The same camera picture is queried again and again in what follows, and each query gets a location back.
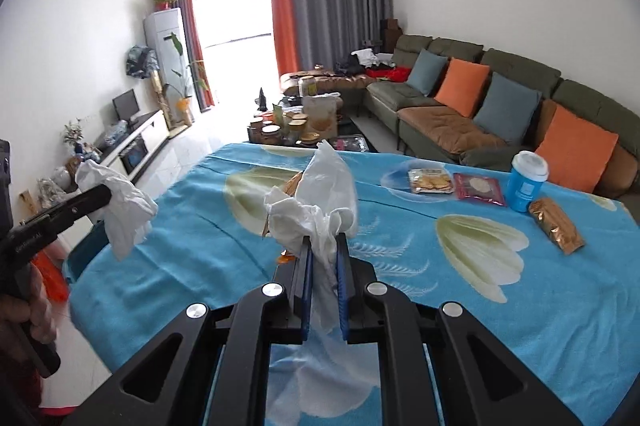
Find red snack packet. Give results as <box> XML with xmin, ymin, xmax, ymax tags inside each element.
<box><xmin>452</xmin><ymin>173</ymin><xmax>508</xmax><ymax>207</ymax></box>

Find clear cracker packet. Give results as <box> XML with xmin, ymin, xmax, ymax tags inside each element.
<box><xmin>407</xmin><ymin>168</ymin><xmax>455</xmax><ymax>195</ymax></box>

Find orange cushion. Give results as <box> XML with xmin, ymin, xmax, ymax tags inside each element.
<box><xmin>534</xmin><ymin>104</ymin><xmax>620</xmax><ymax>194</ymax></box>
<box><xmin>434</xmin><ymin>58</ymin><xmax>491</xmax><ymax>118</ymax></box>

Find dark coffee table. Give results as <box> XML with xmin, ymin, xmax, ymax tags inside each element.
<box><xmin>242</xmin><ymin>106</ymin><xmax>381</xmax><ymax>154</ymax></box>

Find tall leafy plant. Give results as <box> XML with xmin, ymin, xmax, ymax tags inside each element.
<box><xmin>165</xmin><ymin>33</ymin><xmax>208</xmax><ymax>99</ymax></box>

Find blue printed tablecloth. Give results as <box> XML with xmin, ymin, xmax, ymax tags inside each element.
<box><xmin>67</xmin><ymin>141</ymin><xmax>640</xmax><ymax>426</ymax></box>

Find white tissue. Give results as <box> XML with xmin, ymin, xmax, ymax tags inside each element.
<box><xmin>264</xmin><ymin>198</ymin><xmax>326</xmax><ymax>257</ymax></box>
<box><xmin>270</xmin><ymin>140</ymin><xmax>386</xmax><ymax>426</ymax></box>
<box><xmin>75</xmin><ymin>160</ymin><xmax>160</xmax><ymax>263</ymax></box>

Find gold biscuit packet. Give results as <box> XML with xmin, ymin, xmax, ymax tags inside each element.
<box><xmin>528</xmin><ymin>197</ymin><xmax>586</xmax><ymax>255</ymax></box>

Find blue cup with white lid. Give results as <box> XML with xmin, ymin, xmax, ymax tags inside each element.
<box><xmin>505</xmin><ymin>151</ymin><xmax>550</xmax><ymax>213</ymax></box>

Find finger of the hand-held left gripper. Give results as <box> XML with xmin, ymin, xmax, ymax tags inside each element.
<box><xmin>21</xmin><ymin>184</ymin><xmax>114</xmax><ymax>233</ymax></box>

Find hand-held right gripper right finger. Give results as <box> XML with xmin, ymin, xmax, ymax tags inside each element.
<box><xmin>335</xmin><ymin>231</ymin><xmax>586</xmax><ymax>426</ymax></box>

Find clear plastic bags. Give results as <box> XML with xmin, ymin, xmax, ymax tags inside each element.
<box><xmin>37</xmin><ymin>166</ymin><xmax>76</xmax><ymax>207</ymax></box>

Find narrow orange and grey curtain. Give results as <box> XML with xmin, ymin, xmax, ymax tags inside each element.
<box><xmin>160</xmin><ymin>0</ymin><xmax>216</xmax><ymax>111</ymax></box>

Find grey-blue cushion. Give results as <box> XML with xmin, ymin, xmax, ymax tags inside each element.
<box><xmin>406</xmin><ymin>49</ymin><xmax>448</xmax><ymax>96</ymax></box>
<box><xmin>472</xmin><ymin>72</ymin><xmax>543</xmax><ymax>144</ymax></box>

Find beige paper bag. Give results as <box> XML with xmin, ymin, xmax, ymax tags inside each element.
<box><xmin>301</xmin><ymin>93</ymin><xmax>345</xmax><ymax>135</ymax></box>

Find cluster of glass jars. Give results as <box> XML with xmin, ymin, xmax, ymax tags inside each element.
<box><xmin>248</xmin><ymin>103</ymin><xmax>311</xmax><ymax>147</ymax></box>

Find white standing air conditioner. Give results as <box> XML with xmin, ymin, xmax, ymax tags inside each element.
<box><xmin>144</xmin><ymin>8</ymin><xmax>193</xmax><ymax>107</ymax></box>

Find black monitor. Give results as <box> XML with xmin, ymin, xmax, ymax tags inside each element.
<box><xmin>112</xmin><ymin>89</ymin><xmax>142</xmax><ymax>121</ymax></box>

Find orange plastic bag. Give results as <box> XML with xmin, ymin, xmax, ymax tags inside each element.
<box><xmin>32</xmin><ymin>253</ymin><xmax>71</xmax><ymax>304</ymax></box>

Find potted flowers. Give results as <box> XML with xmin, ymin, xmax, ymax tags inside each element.
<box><xmin>62</xmin><ymin>120</ymin><xmax>88</xmax><ymax>153</ymax></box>

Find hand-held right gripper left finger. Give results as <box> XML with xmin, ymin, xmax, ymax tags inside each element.
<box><xmin>65</xmin><ymin>238</ymin><xmax>313</xmax><ymax>426</ymax></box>

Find white television cabinet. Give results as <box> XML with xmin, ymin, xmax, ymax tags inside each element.
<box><xmin>95</xmin><ymin>110</ymin><xmax>168</xmax><ymax>179</ymax></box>

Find wide orange and grey curtain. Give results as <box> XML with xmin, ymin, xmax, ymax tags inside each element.
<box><xmin>268</xmin><ymin>0</ymin><xmax>393</xmax><ymax>76</ymax></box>

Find person's left hand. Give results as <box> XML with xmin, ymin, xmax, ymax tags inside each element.
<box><xmin>0</xmin><ymin>263</ymin><xmax>59</xmax><ymax>359</ymax></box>

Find person's left forearm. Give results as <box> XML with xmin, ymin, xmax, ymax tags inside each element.
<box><xmin>0</xmin><ymin>356</ymin><xmax>46</xmax><ymax>426</ymax></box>

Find dark brown boxes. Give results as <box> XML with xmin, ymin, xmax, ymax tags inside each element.
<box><xmin>379</xmin><ymin>20</ymin><xmax>403</xmax><ymax>51</ymax></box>

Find red clothing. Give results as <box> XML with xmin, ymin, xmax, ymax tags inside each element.
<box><xmin>375</xmin><ymin>66</ymin><xmax>413</xmax><ymax>82</ymax></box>

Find olive green sofa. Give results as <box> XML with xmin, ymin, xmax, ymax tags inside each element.
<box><xmin>365</xmin><ymin>33</ymin><xmax>640</xmax><ymax>217</ymax></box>

